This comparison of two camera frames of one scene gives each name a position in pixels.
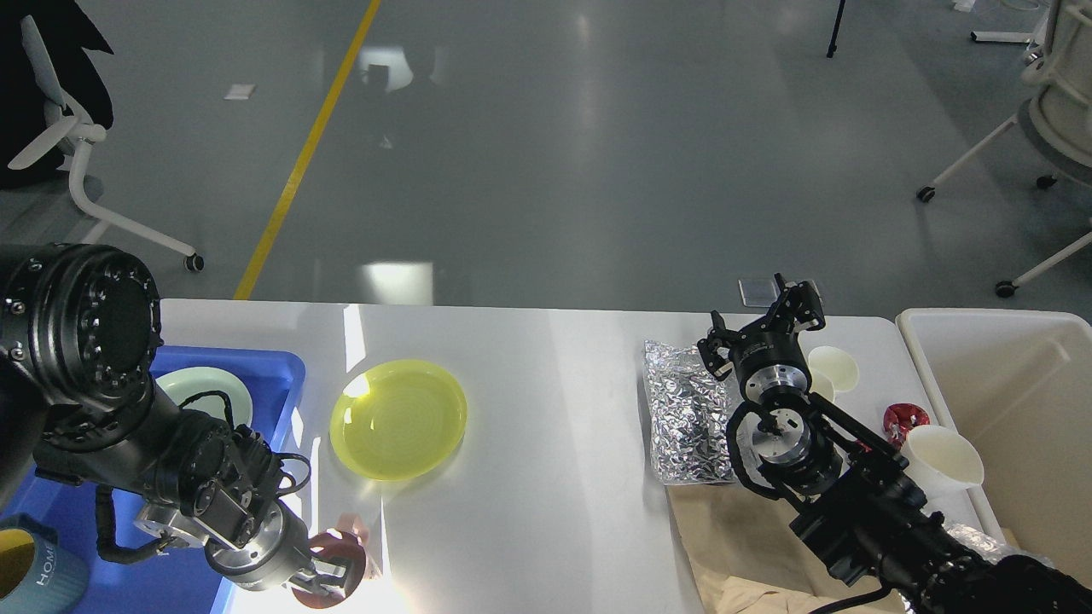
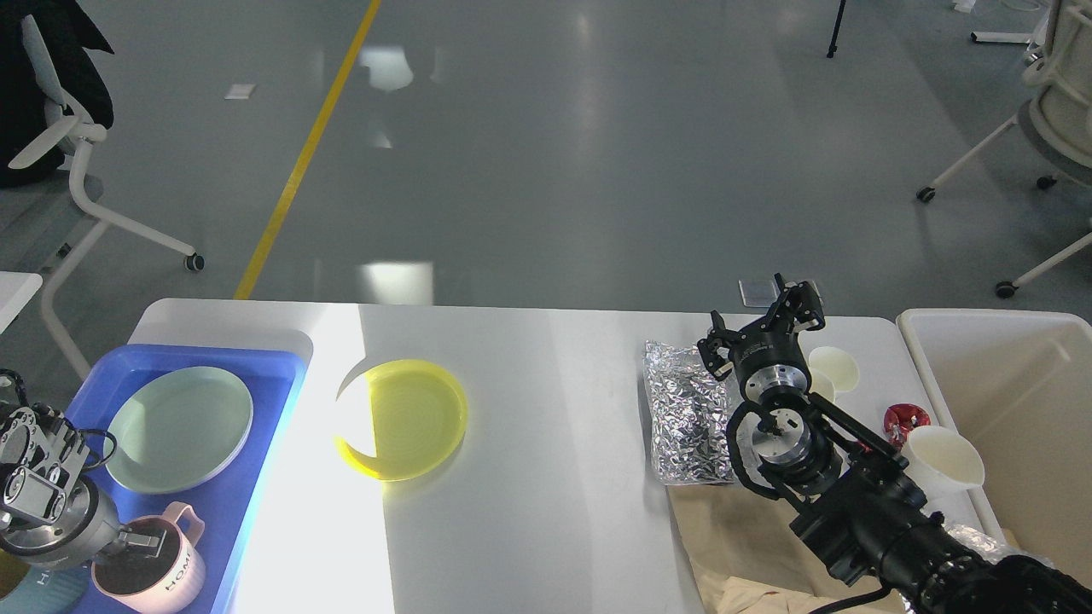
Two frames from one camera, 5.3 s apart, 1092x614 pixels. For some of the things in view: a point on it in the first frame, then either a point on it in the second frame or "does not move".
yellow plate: [398, 420] does not move
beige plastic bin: [1019, 385] does not move
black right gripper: [769, 365] does not move
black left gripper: [277, 547] to [88, 530]
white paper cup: [832, 370] does not move
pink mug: [333, 544] to [131, 581]
